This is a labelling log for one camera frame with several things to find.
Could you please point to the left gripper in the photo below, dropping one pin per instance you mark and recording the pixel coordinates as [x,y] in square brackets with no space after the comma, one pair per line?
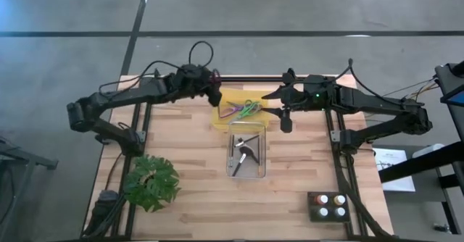
[195,80]

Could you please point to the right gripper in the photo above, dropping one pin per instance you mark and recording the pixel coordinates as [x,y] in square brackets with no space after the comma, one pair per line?
[315,93]

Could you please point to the black paintbrush silver ferrule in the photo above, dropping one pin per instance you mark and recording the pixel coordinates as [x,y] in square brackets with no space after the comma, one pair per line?
[250,139]

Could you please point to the black fan brush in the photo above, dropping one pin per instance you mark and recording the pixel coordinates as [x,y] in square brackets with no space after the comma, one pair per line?
[242,158]

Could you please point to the orange paint bottle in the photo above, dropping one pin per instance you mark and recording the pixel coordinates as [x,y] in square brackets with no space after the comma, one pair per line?
[322,199]

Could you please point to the white cup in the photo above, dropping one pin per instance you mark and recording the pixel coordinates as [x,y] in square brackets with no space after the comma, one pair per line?
[339,199]

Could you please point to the green paint bottle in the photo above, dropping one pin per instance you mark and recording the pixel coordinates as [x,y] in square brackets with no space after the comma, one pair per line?
[323,212]

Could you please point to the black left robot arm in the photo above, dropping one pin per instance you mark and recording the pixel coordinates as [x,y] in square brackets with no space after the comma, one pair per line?
[123,97]

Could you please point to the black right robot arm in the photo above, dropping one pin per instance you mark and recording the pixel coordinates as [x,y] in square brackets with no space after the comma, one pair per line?
[377,102]

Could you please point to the black paint bottle tray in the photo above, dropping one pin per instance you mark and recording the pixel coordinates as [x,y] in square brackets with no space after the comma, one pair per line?
[330,205]

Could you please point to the yellow plastic bin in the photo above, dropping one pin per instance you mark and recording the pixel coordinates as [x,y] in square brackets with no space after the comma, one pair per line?
[232,93]

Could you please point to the clear plastic bin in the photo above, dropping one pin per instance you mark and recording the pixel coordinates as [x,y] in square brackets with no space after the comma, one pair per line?
[250,169]

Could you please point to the green plant in white pot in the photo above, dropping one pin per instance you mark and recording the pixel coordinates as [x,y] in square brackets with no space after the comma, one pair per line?
[159,184]

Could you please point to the white paper sheet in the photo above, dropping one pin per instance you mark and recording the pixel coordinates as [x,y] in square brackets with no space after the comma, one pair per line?
[389,158]

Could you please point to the black desk structure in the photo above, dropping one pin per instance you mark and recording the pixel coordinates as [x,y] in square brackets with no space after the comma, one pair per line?
[417,166]

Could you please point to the white plastic object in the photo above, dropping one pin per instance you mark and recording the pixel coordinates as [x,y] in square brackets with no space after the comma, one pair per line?
[427,149]

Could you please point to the black stand with screen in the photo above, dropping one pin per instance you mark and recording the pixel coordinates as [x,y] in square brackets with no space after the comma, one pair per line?
[447,79]

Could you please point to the small black device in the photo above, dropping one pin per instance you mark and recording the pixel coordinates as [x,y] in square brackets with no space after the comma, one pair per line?
[441,228]

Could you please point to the dark metal furniture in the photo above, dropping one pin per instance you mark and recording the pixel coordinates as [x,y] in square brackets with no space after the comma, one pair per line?
[21,158]

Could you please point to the black frame clamp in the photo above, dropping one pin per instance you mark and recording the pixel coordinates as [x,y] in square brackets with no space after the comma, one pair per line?
[156,71]
[290,72]

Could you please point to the black aluminium table frame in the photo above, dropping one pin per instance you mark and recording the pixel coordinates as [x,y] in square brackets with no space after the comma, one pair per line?
[253,79]

